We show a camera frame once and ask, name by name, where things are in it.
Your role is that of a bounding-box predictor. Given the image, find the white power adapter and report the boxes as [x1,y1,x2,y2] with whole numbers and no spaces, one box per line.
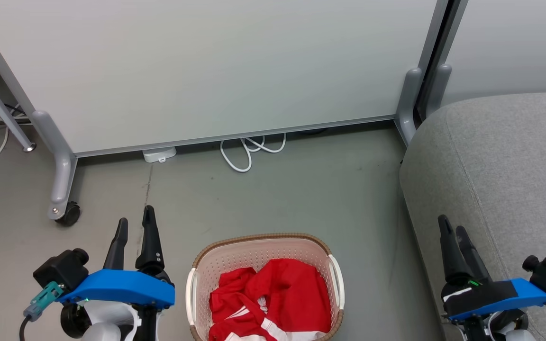
[142,147,177,164]

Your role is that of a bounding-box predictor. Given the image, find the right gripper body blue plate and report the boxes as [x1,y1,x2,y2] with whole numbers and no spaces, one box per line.
[441,278,546,323]

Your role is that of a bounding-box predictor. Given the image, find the red shirt with white trim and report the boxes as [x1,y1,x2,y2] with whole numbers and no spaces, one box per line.
[209,267,327,341]

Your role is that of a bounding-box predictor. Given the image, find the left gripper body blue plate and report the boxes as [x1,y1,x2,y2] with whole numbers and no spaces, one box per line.
[57,264,176,309]

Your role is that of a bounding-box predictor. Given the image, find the plain red garment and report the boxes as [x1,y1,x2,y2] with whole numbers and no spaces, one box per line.
[249,258,333,333]

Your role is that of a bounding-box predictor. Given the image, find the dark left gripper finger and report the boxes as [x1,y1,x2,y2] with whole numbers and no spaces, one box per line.
[104,218,129,271]
[135,205,165,273]

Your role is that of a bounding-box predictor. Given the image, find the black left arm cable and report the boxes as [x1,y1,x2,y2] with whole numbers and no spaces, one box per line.
[18,315,34,341]

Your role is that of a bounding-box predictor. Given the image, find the teal left camera connector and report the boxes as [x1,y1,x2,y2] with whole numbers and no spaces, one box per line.
[23,281,65,322]

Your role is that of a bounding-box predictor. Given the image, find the white looped floor cable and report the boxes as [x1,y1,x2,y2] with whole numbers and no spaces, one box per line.
[220,134,287,173]

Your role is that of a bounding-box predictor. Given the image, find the cream perforated laundry basket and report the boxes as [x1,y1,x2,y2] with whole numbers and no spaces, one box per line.
[185,232,346,341]

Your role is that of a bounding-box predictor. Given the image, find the black caster wheel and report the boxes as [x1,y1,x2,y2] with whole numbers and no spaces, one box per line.
[55,201,81,226]

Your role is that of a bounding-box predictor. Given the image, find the large white partition panel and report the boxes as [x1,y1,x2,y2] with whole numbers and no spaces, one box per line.
[0,0,449,158]

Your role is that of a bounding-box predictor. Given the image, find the grey fabric sofa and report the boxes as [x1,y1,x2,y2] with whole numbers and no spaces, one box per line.
[400,91,546,341]

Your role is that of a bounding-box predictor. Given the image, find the grey partition foot with caster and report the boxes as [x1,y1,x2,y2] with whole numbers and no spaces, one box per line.
[31,110,78,221]

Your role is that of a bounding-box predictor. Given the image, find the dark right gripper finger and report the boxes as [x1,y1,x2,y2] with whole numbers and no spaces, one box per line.
[438,215,473,285]
[456,226,492,283]

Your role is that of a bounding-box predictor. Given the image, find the narrow white partition panel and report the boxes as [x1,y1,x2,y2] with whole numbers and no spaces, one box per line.
[437,0,546,107]

